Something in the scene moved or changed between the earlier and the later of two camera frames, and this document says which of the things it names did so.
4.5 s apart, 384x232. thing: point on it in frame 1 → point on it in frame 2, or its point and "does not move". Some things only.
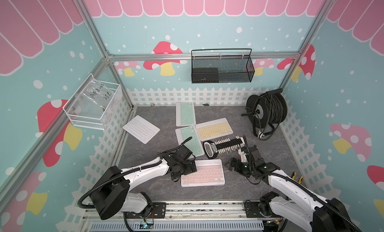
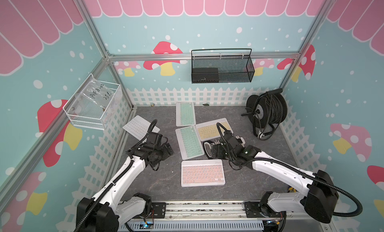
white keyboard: (141, 129) does not move
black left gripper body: (185, 168) → (161, 154)
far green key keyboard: (185, 114) does not move
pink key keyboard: (209, 172) does not move
